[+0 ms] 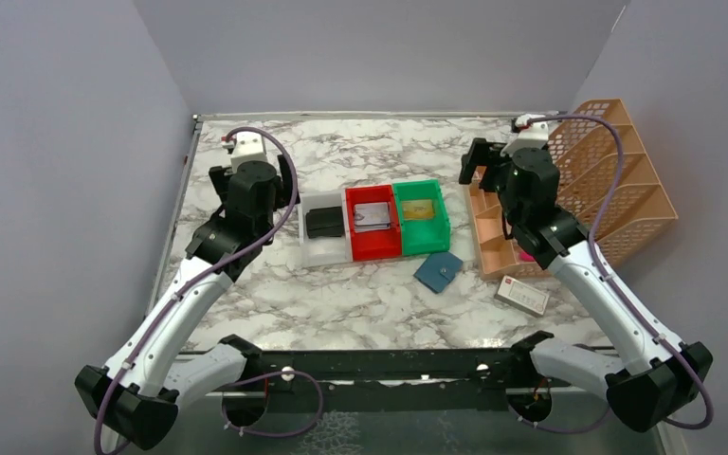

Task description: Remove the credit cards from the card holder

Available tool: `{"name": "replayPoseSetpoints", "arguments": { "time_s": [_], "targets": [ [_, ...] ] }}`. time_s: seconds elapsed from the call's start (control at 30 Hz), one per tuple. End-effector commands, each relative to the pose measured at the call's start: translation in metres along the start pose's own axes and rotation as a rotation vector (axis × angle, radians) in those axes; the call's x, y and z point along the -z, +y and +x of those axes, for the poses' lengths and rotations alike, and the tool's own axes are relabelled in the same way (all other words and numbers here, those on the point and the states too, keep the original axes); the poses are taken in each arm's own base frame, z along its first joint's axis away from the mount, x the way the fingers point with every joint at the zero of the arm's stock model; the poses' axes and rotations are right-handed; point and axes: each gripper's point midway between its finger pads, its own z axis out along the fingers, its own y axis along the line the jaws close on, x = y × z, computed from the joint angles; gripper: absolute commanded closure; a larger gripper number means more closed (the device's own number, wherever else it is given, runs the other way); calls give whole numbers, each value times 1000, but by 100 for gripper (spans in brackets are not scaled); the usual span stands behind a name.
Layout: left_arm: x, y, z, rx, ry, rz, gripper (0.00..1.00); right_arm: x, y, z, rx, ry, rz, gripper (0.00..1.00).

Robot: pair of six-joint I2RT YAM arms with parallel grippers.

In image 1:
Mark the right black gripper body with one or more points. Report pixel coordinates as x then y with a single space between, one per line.
476 161

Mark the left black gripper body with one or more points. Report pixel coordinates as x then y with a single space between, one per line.
218 177

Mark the blue card holder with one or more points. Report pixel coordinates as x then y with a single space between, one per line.
438 271

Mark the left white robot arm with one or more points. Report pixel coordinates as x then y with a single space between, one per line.
136 396

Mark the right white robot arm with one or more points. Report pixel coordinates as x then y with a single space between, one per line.
655 373

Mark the gold card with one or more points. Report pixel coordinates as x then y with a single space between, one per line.
418 210

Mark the stack of cards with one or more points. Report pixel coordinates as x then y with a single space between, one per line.
372 217

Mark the black wallet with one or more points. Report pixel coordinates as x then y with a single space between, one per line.
324 222

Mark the pink marker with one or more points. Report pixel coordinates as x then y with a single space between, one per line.
525 257

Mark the orange file organizer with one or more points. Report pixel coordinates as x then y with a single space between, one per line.
624 196

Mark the white plastic bin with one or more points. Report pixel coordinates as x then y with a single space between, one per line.
322 251

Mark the green plastic bin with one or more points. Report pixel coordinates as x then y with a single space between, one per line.
423 237

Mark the white red box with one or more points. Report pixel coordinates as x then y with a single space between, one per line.
522 296

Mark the red plastic bin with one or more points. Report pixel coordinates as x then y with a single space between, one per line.
375 244

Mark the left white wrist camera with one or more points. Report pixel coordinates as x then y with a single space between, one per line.
244 147

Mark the black mounting rail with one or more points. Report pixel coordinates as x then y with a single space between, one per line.
383 380

